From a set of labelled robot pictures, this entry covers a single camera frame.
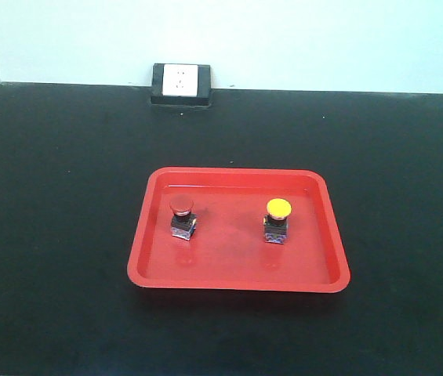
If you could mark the red mushroom push button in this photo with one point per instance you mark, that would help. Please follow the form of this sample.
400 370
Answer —
184 221

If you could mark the yellow mushroom push button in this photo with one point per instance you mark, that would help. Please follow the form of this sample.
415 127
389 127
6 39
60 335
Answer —
275 222

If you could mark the red plastic tray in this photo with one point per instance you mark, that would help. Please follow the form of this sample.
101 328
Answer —
228 249

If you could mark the black white wall socket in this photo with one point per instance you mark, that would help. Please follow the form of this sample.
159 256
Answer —
181 85

